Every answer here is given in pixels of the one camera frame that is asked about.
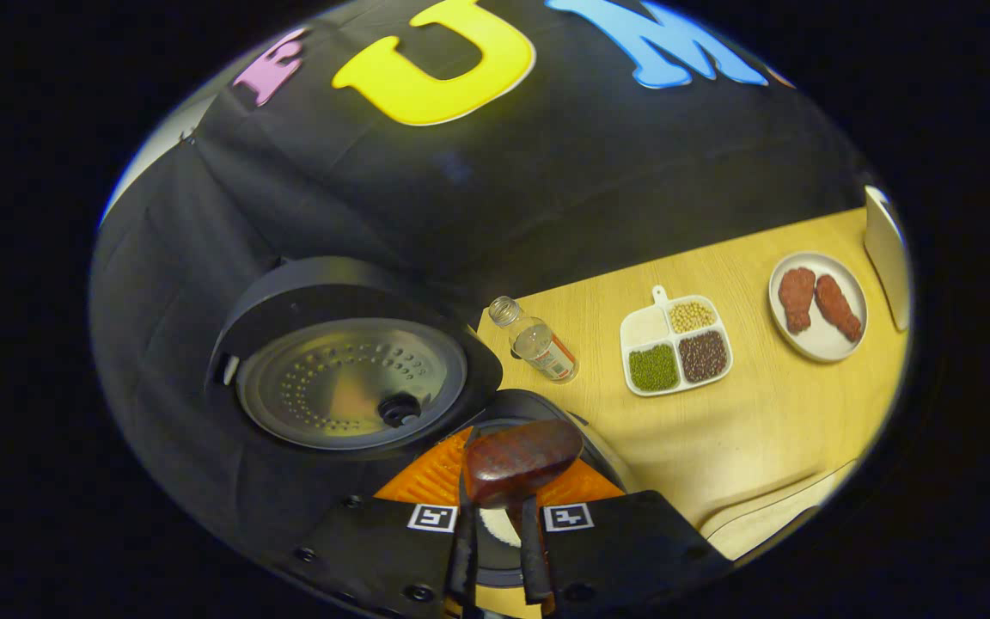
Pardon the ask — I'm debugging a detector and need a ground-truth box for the white round plate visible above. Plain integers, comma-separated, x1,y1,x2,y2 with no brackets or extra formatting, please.
768,251,869,363

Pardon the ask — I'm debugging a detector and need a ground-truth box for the cream tray of rice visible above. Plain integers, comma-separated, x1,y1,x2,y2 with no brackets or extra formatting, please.
700,460,859,561

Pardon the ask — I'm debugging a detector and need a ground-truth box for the white chopstick holder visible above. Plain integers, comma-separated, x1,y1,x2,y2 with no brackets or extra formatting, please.
863,185,911,332

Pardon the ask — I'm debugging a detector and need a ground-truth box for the black backdrop cloth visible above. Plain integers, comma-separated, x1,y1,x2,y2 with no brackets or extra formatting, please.
91,0,883,560

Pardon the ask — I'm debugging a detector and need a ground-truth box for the brown wooden spoon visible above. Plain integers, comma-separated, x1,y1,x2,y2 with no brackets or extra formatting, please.
463,419,584,536

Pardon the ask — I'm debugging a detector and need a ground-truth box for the small clear glass bottle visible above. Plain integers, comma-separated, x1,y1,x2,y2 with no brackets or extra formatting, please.
488,296,580,384

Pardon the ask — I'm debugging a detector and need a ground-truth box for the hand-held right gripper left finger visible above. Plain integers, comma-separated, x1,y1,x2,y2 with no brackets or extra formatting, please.
284,426,480,619

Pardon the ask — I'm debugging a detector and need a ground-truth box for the dark grey rice cooker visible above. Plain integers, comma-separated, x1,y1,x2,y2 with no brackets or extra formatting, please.
205,256,638,594

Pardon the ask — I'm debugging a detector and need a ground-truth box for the white divided dish of beans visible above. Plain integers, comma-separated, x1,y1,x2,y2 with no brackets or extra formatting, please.
620,285,734,397

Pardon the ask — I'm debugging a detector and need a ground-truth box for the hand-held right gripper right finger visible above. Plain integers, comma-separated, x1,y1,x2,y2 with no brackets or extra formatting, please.
516,460,735,619

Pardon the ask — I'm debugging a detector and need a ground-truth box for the brown meat piece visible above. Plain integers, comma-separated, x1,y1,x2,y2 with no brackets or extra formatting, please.
815,274,864,343
778,267,817,334

